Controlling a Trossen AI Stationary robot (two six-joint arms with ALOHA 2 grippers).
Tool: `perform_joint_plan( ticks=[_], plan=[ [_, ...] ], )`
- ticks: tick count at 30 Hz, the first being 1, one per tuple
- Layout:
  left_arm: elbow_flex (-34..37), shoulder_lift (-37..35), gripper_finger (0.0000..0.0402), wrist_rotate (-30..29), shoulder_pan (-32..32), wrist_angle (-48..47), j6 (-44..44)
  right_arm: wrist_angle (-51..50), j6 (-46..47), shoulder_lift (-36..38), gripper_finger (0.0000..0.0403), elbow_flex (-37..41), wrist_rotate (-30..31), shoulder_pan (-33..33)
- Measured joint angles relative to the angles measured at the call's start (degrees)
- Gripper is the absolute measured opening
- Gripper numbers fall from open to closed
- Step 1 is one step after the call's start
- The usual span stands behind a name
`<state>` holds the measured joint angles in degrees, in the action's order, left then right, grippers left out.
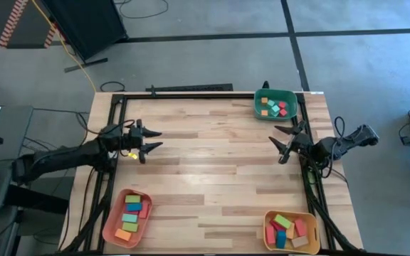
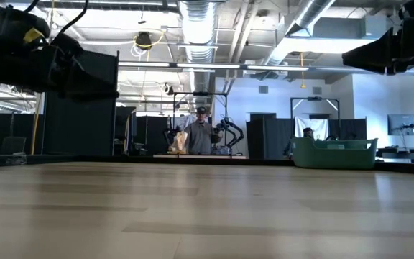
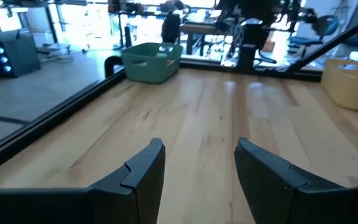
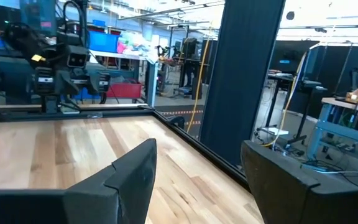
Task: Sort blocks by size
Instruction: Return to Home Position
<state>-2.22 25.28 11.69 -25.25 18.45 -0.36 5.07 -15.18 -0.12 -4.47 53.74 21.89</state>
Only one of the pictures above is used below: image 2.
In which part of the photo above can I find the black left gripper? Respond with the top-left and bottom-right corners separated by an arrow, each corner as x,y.
0,9 -> 119,99

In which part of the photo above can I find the dark office desk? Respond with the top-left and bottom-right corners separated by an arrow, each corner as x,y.
377,146 -> 414,161

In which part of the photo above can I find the beige paper bag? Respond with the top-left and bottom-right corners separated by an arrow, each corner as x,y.
168,130 -> 190,155

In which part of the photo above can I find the green plastic bin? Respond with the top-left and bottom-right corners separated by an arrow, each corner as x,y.
291,137 -> 380,171

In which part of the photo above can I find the smooth grey ceiling duct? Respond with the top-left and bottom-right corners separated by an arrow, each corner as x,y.
260,0 -> 337,78

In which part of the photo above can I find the grey ceiling air unit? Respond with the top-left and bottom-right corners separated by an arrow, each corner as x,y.
313,14 -> 387,40

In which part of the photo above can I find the black room divider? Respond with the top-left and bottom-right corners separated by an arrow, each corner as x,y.
246,112 -> 296,160

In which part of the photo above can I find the black curtain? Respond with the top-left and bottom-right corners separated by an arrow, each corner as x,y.
131,115 -> 174,156
328,118 -> 368,141

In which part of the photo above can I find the distant black metal frame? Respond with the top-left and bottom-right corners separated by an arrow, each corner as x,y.
172,91 -> 229,156

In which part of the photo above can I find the long ceiling light strip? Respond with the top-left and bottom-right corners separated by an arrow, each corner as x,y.
118,61 -> 311,72

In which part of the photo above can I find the plain white cloth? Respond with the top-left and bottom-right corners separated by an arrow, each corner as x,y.
295,117 -> 330,141

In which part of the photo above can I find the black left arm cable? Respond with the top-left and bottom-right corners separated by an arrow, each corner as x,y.
23,0 -> 89,37

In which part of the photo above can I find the distant wooden table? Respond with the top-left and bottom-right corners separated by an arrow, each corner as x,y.
152,154 -> 247,160

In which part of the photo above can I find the clear plastic piece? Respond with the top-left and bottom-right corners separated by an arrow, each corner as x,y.
4,152 -> 28,166

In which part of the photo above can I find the black frame with camera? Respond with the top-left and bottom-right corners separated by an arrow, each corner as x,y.
290,96 -> 341,119

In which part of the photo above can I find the ribbed silver ceiling duct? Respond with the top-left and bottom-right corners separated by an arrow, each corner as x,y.
178,0 -> 218,64

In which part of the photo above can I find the yellow hanging cord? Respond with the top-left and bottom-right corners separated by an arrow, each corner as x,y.
299,52 -> 307,89

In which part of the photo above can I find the patterned white cloth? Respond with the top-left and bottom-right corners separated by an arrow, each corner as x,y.
174,114 -> 193,132

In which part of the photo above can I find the grey computer monitor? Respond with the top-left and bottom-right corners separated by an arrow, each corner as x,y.
387,114 -> 414,136

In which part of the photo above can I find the black ceiling cable reel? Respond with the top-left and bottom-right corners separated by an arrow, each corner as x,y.
134,31 -> 153,50

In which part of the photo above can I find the large black partition panel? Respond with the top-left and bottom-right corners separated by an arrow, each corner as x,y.
43,50 -> 120,156

